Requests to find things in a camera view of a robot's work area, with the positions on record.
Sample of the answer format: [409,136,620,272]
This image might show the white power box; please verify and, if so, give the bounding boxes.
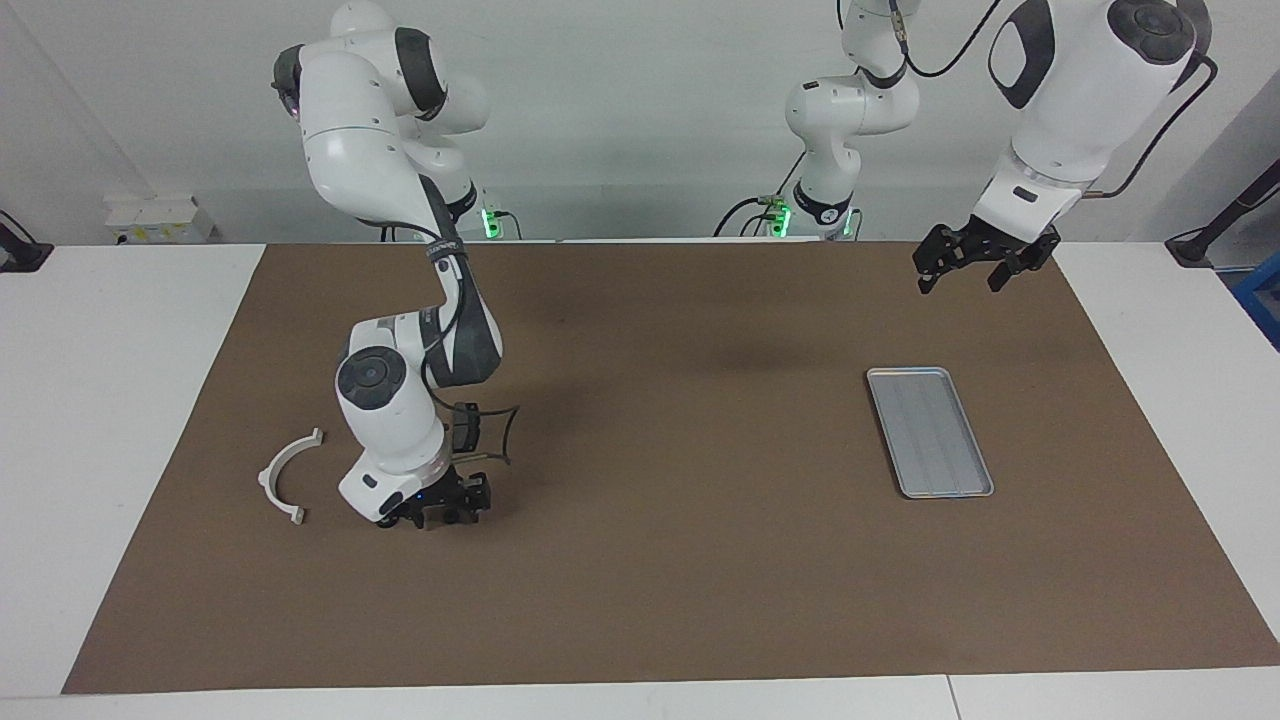
[105,195,216,245]

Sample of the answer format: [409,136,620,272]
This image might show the brown table mat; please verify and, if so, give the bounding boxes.
[60,240,1280,696]

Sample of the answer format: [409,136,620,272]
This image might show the black table clamp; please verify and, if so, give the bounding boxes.
[0,210,54,273]

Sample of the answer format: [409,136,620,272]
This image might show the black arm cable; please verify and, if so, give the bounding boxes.
[425,235,522,467]
[890,0,1221,197]

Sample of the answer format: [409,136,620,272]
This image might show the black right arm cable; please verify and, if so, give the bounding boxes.
[425,235,522,467]

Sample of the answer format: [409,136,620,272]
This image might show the black left base cables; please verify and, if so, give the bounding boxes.
[713,150,807,239]

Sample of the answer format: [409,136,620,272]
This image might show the white semicircular bracket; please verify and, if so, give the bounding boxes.
[257,427,326,526]

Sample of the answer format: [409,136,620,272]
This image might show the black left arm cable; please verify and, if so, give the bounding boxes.
[890,0,1221,197]

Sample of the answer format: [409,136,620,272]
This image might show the black angled stand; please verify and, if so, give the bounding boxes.
[1165,160,1280,269]

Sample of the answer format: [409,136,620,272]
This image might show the silver metal tray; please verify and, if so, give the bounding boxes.
[866,366,995,500]

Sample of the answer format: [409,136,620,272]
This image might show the blue bin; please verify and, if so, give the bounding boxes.
[1232,250,1280,351]

